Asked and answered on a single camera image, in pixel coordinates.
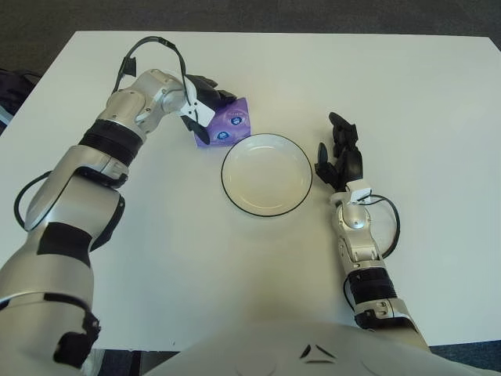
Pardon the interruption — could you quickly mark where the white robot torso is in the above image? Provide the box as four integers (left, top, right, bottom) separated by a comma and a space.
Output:
84, 319, 494, 376

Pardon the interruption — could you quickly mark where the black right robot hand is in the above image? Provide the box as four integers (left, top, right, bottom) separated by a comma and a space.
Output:
314, 111, 367, 193

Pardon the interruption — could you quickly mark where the white plate with black rim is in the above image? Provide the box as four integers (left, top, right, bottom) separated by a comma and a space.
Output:
220, 133, 314, 218

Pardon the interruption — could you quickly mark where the black left elbow cable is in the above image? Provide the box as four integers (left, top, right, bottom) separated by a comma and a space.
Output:
14, 171, 54, 232

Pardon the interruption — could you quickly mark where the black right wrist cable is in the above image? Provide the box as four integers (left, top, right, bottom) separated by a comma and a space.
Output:
362, 193, 401, 259

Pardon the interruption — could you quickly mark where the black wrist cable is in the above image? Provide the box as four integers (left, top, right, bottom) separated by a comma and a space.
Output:
362, 193, 401, 259
113, 35, 196, 107

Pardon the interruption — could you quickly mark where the black bag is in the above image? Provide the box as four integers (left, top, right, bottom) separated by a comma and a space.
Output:
0, 68, 42, 126

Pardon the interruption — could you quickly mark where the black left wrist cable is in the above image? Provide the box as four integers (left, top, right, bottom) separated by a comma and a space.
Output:
113, 35, 196, 107

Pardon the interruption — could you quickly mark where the purple tissue paper pack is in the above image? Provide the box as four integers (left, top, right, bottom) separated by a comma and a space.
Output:
193, 97, 254, 149

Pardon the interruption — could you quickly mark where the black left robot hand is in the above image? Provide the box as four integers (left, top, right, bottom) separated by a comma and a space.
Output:
181, 74, 238, 145

